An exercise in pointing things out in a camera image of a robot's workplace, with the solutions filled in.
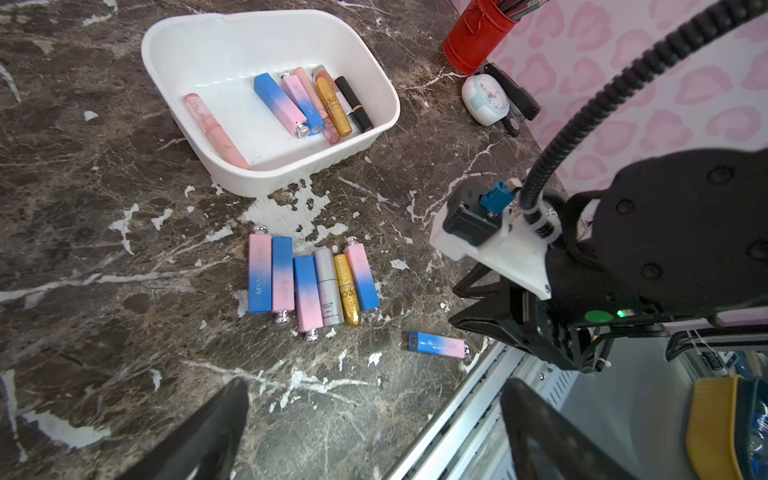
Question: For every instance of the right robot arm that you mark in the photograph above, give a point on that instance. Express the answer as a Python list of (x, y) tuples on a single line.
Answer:
[(673, 238)]

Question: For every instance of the bundle of pencils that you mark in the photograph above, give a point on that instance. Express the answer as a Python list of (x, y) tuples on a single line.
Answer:
[(515, 10)]

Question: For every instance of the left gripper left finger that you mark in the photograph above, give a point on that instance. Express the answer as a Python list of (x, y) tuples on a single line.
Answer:
[(205, 446)]

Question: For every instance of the pink lip gloss tube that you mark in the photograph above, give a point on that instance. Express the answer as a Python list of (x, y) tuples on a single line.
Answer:
[(214, 132)]

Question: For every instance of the pink blue lipstick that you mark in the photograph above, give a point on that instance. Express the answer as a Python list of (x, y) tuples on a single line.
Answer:
[(308, 306), (362, 274), (437, 345), (281, 106), (260, 271), (283, 295)]

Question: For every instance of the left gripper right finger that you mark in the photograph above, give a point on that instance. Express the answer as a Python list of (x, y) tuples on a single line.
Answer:
[(545, 445)]

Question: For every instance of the white round clock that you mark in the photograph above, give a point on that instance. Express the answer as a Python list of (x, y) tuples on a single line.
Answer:
[(485, 99)]

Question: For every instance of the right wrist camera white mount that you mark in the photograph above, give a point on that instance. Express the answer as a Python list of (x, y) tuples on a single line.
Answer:
[(503, 242)]

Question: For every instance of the pink blue lipstick diagonal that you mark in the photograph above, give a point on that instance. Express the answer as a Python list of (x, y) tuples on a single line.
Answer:
[(295, 90)]

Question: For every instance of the gold glitter lipstick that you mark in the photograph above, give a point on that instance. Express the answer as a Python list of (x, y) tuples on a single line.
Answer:
[(347, 290)]

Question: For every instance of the black lipstick tube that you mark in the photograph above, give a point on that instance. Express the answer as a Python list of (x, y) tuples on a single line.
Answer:
[(358, 111)]

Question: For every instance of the yellow tool outside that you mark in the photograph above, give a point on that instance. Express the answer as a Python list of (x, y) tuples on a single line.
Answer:
[(710, 430)]

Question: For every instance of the pink blue lipstick bottom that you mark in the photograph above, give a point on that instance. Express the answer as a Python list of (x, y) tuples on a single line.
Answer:
[(437, 345)]

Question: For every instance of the silver lipstick tube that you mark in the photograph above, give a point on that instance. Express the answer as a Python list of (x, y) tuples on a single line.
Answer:
[(330, 299)]

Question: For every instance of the white plastic storage box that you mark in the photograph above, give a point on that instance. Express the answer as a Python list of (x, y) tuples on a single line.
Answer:
[(218, 56)]

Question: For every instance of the black stapler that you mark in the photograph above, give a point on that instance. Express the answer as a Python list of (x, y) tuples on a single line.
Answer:
[(523, 107)]

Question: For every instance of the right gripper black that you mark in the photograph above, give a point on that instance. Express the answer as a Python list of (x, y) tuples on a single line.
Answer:
[(508, 313)]

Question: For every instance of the red pencil cup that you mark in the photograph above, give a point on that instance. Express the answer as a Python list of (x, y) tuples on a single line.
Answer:
[(479, 30)]

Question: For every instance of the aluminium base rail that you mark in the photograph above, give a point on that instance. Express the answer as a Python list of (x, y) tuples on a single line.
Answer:
[(467, 439)]

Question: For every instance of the pink clear lip gloss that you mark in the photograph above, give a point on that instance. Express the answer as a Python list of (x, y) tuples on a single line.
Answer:
[(330, 132)]

